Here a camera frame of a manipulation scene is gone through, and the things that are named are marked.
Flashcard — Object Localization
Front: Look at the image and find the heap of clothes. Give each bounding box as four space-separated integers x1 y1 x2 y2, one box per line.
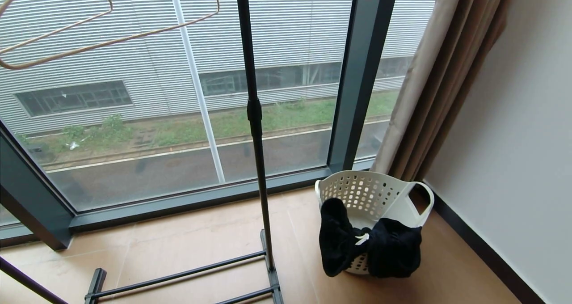
319 198 423 279

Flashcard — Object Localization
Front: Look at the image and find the pink clothes hanger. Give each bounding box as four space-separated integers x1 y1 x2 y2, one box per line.
0 0 113 56
0 0 220 70

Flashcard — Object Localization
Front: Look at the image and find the black clothes rack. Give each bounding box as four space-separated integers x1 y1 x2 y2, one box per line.
0 0 284 304

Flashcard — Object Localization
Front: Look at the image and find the white laundry basket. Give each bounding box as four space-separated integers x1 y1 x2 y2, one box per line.
315 170 435 275

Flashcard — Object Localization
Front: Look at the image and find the window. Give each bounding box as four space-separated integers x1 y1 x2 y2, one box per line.
0 0 441 251

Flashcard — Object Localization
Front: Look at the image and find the beige curtain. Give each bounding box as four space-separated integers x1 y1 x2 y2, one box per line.
370 0 510 182

